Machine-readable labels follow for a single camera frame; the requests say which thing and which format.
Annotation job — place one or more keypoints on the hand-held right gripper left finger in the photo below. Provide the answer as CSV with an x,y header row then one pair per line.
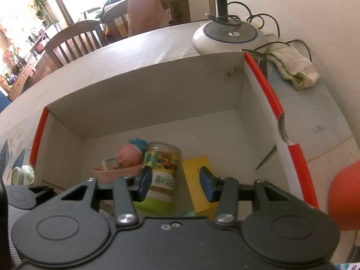
x,y
144,184

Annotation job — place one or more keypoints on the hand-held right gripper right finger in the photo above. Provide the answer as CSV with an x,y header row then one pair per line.
x,y
206,184

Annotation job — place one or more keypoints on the green lidded plastic bottle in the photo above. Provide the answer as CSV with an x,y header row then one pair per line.
x,y
163,174

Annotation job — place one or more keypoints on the pink pig toy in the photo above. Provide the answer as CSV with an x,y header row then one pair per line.
x,y
130,156

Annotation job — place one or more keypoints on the pink plastic dish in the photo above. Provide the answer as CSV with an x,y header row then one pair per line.
x,y
112,174

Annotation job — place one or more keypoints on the red cardboard box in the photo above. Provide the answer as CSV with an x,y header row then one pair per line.
x,y
157,98

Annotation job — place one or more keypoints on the yellow small box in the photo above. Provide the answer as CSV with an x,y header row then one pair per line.
x,y
197,180

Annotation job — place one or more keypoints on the blue small toy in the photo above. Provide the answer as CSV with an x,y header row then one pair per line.
x,y
139,144

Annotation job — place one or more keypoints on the wooden television cabinet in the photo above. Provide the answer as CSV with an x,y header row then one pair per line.
x,y
25,73

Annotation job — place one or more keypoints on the red water bottle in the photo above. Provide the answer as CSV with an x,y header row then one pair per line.
x,y
346,197

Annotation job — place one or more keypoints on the white green cloth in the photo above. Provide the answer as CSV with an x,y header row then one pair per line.
x,y
295,64

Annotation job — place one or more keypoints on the grey desk lamp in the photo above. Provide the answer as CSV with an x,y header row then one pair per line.
x,y
227,36

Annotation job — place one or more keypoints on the wooden dining chair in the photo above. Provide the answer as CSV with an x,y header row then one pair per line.
x,y
73,42
177,5

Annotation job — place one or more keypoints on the pink cloth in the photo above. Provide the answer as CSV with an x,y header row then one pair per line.
x,y
143,14

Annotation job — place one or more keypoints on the green potted plant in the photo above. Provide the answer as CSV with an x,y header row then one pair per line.
x,y
42,8

